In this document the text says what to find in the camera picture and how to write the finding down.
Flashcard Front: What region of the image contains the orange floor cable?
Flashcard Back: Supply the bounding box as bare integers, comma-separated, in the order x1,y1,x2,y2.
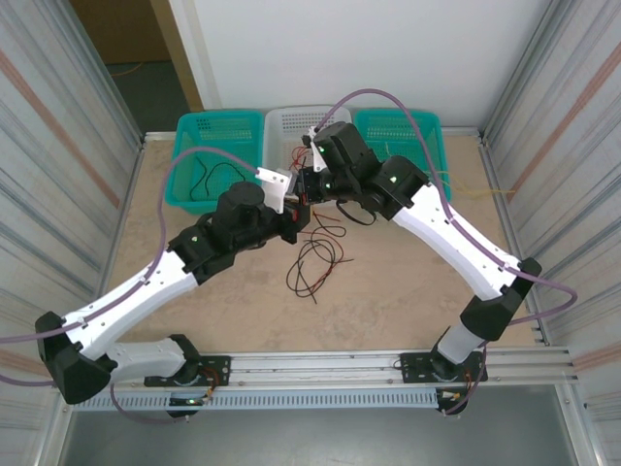
109,61,143,79

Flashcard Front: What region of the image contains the thin black cable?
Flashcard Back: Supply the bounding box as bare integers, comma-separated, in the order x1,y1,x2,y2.
285,236,337,306
188,162,249,201

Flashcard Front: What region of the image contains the brown board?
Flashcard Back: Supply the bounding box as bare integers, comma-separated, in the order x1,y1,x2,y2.
70,0,171,65

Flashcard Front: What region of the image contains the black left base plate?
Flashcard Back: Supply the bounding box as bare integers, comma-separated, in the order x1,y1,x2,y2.
144,355,232,388

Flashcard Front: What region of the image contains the teal plastic basket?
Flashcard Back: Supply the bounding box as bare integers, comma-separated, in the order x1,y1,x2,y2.
164,110,266,216
352,109,452,205

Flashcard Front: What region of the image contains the small black controller board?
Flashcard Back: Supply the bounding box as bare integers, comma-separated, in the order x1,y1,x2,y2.
435,386,471,417
166,395,214,419

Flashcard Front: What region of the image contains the white slotted cable duct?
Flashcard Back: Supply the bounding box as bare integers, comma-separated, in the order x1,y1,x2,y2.
71,390,441,413

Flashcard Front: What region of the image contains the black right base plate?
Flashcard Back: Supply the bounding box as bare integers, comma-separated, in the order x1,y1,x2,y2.
398,351,487,385

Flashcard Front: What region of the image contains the wooden door frame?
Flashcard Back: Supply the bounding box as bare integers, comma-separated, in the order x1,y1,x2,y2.
148,0,208,113

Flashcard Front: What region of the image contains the corrugated translucent side panel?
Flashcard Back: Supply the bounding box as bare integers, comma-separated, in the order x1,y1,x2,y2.
477,0,621,466
0,0,147,466

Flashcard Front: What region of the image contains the grey metal sheet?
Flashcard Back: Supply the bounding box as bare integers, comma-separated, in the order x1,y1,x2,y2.
57,410,583,466

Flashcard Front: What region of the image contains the thin yellow cable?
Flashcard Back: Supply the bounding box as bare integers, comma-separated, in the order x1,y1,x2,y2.
384,142,451,188
431,169,516,198

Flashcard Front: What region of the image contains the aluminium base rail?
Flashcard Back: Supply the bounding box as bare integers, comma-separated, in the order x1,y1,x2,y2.
51,345,581,392

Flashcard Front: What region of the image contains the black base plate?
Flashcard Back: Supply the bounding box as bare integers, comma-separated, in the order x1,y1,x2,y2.
144,355,232,388
398,351,487,385

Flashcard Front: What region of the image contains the white plastic basket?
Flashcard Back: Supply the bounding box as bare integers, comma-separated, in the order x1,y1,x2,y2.
263,105,355,205

